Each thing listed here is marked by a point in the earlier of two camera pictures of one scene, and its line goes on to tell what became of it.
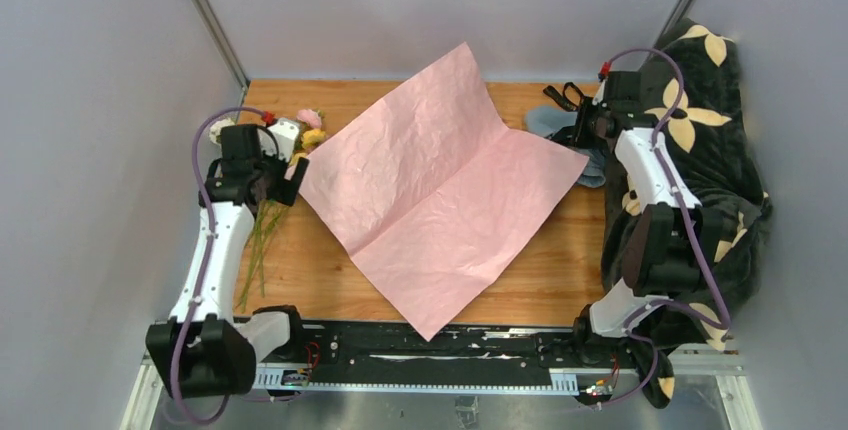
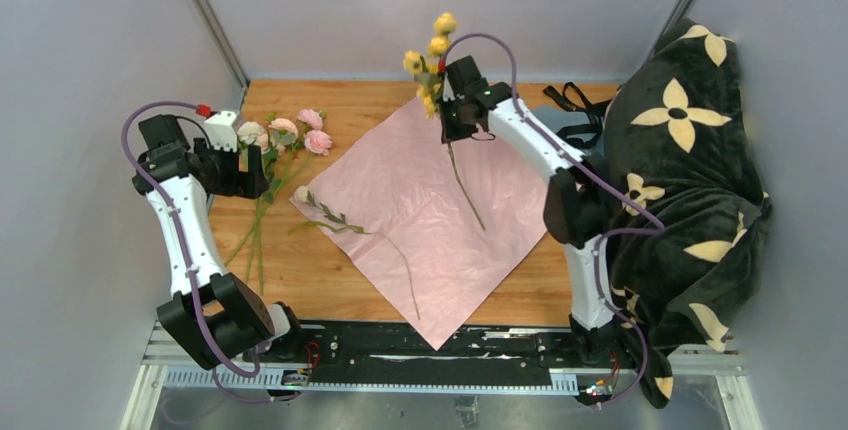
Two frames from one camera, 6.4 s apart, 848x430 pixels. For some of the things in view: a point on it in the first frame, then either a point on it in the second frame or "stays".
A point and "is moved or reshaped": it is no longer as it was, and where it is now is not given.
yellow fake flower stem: x=309 y=139 to x=425 y=70
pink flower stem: x=269 y=212 is moved or reshaped
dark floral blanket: x=685 y=202 stays
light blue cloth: x=546 y=120 stays
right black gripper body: x=588 y=124 to x=454 y=123
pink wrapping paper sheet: x=432 y=191 is moved or reshaped
